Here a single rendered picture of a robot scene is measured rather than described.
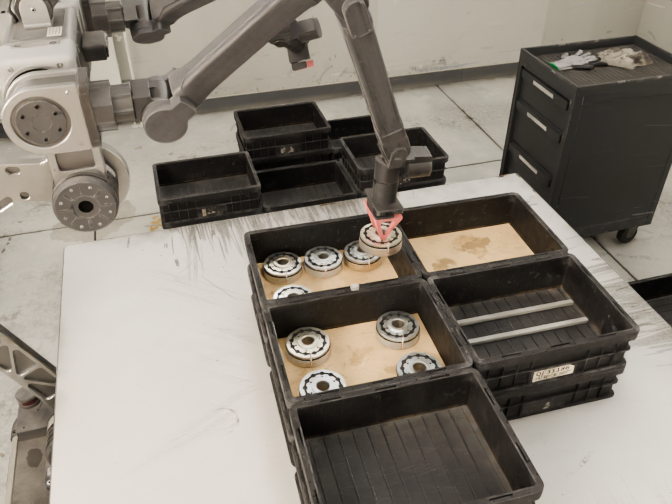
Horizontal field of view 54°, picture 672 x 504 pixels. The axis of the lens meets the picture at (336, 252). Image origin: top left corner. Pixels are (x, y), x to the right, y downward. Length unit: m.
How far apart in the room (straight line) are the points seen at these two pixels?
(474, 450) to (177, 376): 0.76
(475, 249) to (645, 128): 1.43
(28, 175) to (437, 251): 1.06
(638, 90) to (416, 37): 2.18
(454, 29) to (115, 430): 3.91
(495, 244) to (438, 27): 3.12
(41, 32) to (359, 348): 0.94
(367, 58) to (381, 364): 0.68
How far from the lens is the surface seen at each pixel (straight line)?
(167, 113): 1.21
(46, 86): 1.21
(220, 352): 1.76
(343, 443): 1.39
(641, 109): 3.08
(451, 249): 1.88
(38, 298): 3.24
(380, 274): 1.77
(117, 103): 1.22
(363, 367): 1.52
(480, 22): 5.02
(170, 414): 1.65
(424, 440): 1.41
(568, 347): 1.51
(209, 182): 2.86
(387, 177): 1.48
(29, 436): 2.32
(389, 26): 4.74
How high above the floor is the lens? 1.95
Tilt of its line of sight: 37 degrees down
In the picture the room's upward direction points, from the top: straight up
